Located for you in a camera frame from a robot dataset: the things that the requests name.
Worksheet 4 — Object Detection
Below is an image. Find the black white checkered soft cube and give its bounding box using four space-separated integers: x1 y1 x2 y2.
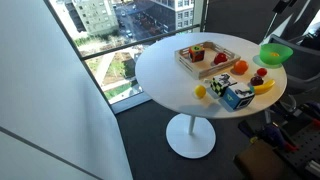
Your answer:
210 73 237 97

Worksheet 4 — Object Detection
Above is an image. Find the yellow toy lemon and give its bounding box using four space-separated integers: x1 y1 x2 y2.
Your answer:
194 85 206 99

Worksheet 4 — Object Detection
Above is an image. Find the wooden tray box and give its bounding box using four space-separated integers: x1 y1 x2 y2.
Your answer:
175 41 241 79

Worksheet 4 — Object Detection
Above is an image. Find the red toy apple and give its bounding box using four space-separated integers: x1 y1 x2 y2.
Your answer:
214 53 227 65

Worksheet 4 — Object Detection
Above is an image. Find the orange toy fruit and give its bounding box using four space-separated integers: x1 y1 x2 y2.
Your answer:
233 60 249 74

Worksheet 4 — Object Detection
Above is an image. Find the dark purple toy plum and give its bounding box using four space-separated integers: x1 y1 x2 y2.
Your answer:
250 76 264 86

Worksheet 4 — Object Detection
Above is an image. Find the yellow toy banana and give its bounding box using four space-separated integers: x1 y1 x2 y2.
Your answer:
252 79 275 94

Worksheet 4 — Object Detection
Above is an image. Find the red toy strawberry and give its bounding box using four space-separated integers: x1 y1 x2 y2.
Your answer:
256 68 267 77

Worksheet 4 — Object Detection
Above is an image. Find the brown cardboard box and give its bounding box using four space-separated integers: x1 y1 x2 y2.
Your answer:
233 140 302 180

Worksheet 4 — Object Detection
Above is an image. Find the white round table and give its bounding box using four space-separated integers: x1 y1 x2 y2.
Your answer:
135 32 287 159

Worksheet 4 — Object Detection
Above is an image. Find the red orange soft cube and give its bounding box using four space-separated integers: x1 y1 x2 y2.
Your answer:
189 45 205 63

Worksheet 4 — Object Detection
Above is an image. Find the blue white soft cube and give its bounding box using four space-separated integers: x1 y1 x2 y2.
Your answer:
223 83 255 110

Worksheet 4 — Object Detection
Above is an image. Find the green plastic bowl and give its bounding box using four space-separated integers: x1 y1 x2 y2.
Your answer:
259 43 293 65

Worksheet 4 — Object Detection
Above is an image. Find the small orange fruit in bowl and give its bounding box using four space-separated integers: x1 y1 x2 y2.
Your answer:
270 52 280 57

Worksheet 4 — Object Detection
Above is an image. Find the grey chair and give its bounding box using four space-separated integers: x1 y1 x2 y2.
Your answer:
269 34 320 112

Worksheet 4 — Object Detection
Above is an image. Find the black perforated equipment cart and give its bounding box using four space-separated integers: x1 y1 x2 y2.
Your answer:
238 102 320 180

